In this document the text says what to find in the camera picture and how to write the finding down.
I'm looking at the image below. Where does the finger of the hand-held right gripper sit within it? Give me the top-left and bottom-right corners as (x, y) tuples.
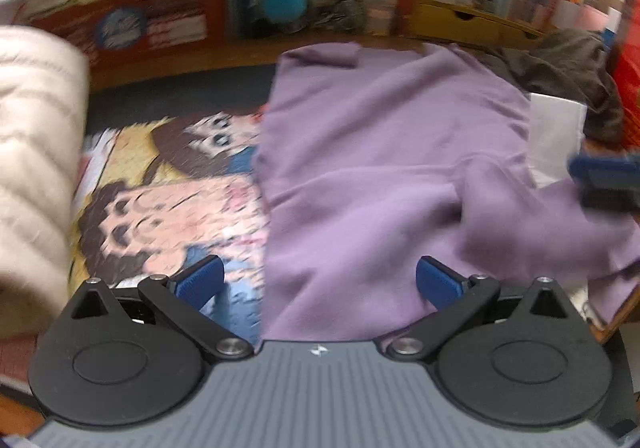
(567, 153), (640, 215)

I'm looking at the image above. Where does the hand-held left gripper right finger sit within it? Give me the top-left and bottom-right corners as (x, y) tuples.
(387, 255), (571, 361)

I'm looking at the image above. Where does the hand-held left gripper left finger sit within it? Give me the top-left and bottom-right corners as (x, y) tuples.
(70, 255), (253, 361)

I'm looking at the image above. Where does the brown shirt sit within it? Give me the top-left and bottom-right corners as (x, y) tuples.
(475, 28), (626, 146)

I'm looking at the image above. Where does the purple shirt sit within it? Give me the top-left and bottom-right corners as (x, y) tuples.
(255, 42), (640, 344)

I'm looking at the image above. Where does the cream quilted jacket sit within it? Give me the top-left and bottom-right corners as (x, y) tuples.
(0, 25), (91, 324)

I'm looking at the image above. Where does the white paper sheet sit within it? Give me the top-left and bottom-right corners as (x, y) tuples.
(527, 93), (588, 179)

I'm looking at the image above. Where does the cartoon jigsaw puzzle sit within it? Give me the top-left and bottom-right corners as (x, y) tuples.
(65, 105), (273, 354)

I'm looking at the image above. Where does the red gift bag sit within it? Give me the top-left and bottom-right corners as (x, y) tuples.
(610, 3), (640, 149)

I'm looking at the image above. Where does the pink folder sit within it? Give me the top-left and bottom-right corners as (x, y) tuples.
(552, 0), (608, 31)

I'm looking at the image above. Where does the wooden drawer box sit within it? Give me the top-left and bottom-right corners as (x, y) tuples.
(407, 0), (546, 49)

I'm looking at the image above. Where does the red plastic crate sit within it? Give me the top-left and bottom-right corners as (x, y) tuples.
(30, 0), (228, 71)

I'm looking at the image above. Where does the miniature black bicycle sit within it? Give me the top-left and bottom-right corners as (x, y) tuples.
(305, 0), (368, 34)

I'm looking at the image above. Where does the blue round plush ball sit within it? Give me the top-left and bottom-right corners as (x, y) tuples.
(262, 0), (308, 24)

